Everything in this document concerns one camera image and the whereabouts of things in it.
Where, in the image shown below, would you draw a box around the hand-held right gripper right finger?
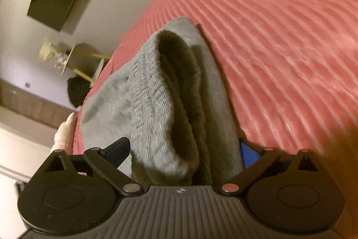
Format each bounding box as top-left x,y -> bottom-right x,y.
219,140 -> 318,195

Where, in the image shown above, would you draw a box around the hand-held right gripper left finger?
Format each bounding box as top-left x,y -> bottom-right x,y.
44,137 -> 142,196

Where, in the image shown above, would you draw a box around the grey fleece pants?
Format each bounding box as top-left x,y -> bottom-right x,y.
80,16 -> 247,187

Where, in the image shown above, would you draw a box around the long pink printed pillow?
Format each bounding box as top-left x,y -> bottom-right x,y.
50,112 -> 78,154

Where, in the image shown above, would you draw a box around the black plush bundle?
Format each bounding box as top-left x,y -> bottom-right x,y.
66,76 -> 94,108

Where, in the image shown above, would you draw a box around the yellow-legged side table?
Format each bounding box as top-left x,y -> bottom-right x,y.
60,43 -> 112,85

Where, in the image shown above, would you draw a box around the wooden wardrobe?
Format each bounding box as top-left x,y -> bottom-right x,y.
0,79 -> 75,123

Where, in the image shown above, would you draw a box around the red ribbed blanket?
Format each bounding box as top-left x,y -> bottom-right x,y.
71,0 -> 358,172

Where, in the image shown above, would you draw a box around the decor on side table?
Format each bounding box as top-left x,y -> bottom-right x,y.
39,37 -> 70,71

